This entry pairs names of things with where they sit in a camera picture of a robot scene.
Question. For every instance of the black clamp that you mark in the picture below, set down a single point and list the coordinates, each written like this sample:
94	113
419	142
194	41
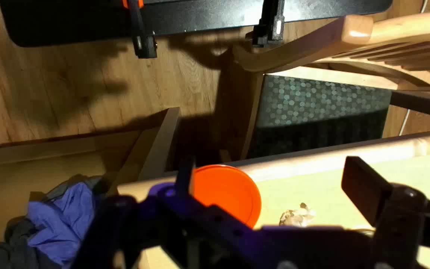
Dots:
268	24

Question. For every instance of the dark grey cloth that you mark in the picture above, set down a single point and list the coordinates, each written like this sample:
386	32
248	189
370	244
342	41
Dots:
7	249

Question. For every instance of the white paper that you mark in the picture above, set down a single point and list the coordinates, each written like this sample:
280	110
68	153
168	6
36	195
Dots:
297	216

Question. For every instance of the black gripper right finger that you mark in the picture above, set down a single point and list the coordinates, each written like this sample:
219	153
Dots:
365	189

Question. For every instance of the round orange lid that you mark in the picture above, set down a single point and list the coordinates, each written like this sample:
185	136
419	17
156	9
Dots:
227	192

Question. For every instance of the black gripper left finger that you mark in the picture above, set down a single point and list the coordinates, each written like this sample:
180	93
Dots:
185	177

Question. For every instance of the blue purple cloth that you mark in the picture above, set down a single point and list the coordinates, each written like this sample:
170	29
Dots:
62	225

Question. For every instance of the wooden chair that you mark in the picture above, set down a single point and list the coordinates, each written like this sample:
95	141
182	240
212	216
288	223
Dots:
354	30

